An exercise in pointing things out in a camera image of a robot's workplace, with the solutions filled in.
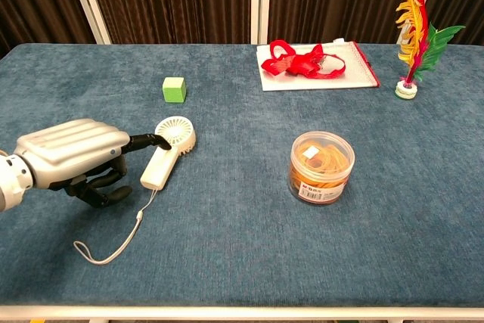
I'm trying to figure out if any red lanyard ribbon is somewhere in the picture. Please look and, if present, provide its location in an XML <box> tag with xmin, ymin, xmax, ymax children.
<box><xmin>261</xmin><ymin>39</ymin><xmax>347</xmax><ymax>80</ymax></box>

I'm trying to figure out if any green foam cube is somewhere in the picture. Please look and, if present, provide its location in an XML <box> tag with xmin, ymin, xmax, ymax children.
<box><xmin>162</xmin><ymin>76</ymin><xmax>188</xmax><ymax>104</ymax></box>

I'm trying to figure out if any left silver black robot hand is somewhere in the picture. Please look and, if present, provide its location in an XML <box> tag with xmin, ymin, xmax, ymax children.
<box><xmin>13</xmin><ymin>117</ymin><xmax>172</xmax><ymax>209</ymax></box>

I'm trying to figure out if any colourful feather shuttlecock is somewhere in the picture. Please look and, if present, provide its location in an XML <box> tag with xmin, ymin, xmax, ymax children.
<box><xmin>394</xmin><ymin>0</ymin><xmax>466</xmax><ymax>100</ymax></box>

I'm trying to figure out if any clear jar of rubber bands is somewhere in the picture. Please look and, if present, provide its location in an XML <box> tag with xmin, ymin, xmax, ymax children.
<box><xmin>289</xmin><ymin>131</ymin><xmax>356</xmax><ymax>205</ymax></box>

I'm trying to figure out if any white handheld fan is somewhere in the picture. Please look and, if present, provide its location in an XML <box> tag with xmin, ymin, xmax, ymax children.
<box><xmin>73</xmin><ymin>116</ymin><xmax>197</xmax><ymax>266</ymax></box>

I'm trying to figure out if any blue table cloth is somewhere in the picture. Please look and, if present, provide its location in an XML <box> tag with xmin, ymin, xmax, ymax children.
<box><xmin>0</xmin><ymin>42</ymin><xmax>484</xmax><ymax>308</ymax></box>

